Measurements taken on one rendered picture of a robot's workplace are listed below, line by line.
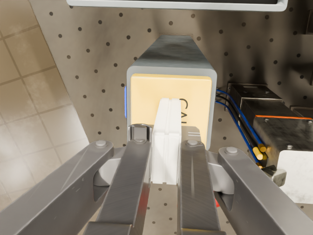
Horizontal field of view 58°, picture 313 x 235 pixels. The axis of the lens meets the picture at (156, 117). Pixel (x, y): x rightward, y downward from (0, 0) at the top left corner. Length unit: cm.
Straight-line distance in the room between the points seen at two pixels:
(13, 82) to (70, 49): 94
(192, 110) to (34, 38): 135
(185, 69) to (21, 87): 142
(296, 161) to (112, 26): 48
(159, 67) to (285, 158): 20
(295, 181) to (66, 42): 55
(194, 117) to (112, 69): 49
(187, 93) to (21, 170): 164
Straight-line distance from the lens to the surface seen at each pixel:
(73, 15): 70
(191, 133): 17
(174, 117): 17
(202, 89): 21
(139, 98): 21
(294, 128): 43
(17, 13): 155
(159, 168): 15
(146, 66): 22
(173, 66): 22
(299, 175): 37
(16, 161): 179
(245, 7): 19
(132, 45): 67
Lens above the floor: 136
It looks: 70 degrees down
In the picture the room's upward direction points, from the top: 168 degrees counter-clockwise
